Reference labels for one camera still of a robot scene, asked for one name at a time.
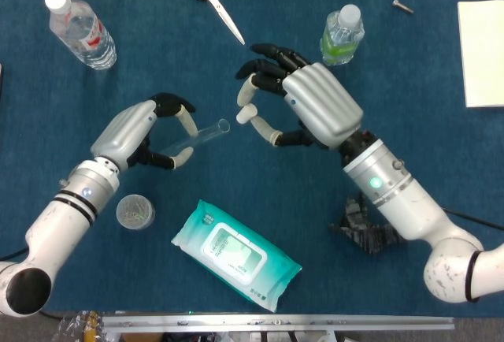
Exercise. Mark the crumpled clear plastic bag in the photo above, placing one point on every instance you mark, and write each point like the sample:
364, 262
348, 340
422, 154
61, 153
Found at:
71, 328

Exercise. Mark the metal bolt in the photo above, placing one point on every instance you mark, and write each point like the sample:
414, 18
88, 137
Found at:
402, 6

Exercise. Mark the teal felt table cover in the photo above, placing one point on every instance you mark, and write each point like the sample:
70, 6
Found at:
236, 176

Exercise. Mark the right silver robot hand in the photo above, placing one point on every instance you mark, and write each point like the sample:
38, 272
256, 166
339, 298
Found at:
319, 97

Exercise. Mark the transparent glass test tube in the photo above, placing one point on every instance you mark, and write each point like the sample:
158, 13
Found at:
208, 133

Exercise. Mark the clear bottle with green label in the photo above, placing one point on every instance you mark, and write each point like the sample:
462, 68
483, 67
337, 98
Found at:
340, 38

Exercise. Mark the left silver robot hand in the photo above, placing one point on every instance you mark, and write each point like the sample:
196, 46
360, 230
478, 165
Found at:
122, 129

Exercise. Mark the round clear jar of clips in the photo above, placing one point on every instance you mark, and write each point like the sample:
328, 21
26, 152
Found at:
136, 214

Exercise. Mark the green wet wipes pack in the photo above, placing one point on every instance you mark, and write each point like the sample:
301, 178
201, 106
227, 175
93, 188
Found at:
236, 253

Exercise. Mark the white paper sheet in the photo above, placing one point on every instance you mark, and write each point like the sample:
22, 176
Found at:
484, 54

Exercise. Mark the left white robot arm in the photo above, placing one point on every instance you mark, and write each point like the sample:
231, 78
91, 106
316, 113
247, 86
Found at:
59, 224

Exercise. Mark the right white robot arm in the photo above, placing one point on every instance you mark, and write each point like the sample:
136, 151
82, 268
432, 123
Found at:
405, 208

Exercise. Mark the aluminium frame rail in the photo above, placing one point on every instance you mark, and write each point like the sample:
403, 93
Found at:
275, 322

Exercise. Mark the clear bottle with red label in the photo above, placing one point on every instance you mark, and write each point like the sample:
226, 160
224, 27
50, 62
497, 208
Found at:
82, 32

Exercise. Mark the small white cap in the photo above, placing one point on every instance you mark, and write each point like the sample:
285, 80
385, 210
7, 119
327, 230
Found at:
246, 114

